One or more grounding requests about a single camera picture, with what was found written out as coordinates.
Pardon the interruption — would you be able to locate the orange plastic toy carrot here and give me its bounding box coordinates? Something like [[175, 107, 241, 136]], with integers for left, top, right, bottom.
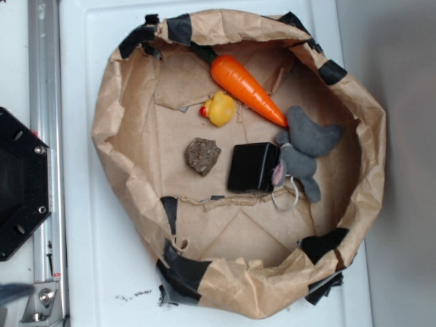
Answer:
[[190, 42, 288, 127]]

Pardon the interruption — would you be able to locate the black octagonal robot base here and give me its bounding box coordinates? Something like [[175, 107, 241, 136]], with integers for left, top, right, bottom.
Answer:
[[1, 108, 51, 262]]

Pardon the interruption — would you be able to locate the brown rock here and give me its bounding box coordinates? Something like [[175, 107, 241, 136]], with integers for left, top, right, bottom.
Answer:
[[185, 138, 221, 176]]

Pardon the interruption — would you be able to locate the brown paper bag bin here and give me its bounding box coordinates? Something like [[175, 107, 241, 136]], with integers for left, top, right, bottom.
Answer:
[[92, 9, 386, 319]]

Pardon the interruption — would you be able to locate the black square box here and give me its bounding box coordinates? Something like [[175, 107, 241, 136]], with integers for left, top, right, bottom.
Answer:
[[228, 142, 280, 193]]

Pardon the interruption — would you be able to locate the yellow rubber duck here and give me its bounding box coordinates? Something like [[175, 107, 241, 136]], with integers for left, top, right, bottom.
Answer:
[[199, 91, 236, 127]]

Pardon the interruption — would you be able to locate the grey plush mouse toy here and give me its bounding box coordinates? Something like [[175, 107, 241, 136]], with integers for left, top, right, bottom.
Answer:
[[272, 106, 343, 203]]

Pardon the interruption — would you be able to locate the white tray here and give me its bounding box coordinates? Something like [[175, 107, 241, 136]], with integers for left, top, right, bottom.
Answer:
[[59, 1, 373, 326]]

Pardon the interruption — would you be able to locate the white string loop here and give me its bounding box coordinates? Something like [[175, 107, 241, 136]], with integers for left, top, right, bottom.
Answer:
[[271, 174, 300, 212]]

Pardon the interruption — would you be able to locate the aluminium extrusion rail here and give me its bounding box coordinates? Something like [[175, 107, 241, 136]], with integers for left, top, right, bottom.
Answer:
[[28, 1, 69, 326]]

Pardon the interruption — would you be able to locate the metal corner bracket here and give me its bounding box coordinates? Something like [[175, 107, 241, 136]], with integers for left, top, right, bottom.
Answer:
[[19, 281, 62, 326]]

